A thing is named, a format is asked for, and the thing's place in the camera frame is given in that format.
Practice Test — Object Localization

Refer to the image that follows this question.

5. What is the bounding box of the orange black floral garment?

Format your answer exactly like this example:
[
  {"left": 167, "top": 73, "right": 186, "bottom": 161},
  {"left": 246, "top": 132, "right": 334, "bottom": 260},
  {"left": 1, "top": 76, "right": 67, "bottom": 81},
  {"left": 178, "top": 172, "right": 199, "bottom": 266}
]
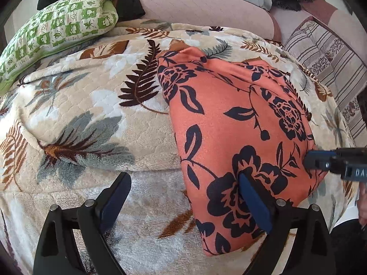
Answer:
[{"left": 157, "top": 47, "right": 325, "bottom": 256}]

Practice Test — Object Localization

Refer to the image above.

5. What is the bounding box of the person's right hand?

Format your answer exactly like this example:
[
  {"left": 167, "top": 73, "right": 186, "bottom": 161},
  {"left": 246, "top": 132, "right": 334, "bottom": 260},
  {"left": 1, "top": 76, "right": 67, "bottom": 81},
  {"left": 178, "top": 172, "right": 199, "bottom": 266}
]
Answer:
[{"left": 357, "top": 182, "right": 367, "bottom": 226}]

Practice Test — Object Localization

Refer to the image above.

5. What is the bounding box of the striped floral cushion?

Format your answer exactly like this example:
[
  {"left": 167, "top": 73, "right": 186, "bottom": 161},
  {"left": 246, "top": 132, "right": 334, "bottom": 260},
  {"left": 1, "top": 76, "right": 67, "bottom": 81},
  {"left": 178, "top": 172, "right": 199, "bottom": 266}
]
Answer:
[{"left": 285, "top": 21, "right": 366, "bottom": 147}]

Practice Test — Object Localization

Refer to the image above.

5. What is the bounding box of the leaf-pattern plush blanket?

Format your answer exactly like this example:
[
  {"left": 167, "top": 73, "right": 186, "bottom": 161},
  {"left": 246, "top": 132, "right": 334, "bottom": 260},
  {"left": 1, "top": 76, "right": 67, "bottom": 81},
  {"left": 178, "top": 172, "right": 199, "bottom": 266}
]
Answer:
[{"left": 1, "top": 20, "right": 356, "bottom": 274}]

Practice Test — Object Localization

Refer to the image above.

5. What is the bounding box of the pink quilted bolster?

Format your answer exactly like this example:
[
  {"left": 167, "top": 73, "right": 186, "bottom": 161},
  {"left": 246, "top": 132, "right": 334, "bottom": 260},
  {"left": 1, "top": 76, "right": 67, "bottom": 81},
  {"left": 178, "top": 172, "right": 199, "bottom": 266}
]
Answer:
[{"left": 140, "top": 0, "right": 281, "bottom": 42}]

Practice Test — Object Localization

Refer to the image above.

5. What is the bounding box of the green white patterned pillow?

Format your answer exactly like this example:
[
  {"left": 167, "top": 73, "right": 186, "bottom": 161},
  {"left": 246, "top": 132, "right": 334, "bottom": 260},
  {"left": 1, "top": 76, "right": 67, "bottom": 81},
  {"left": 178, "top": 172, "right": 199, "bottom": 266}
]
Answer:
[{"left": 1, "top": 0, "right": 118, "bottom": 96}]

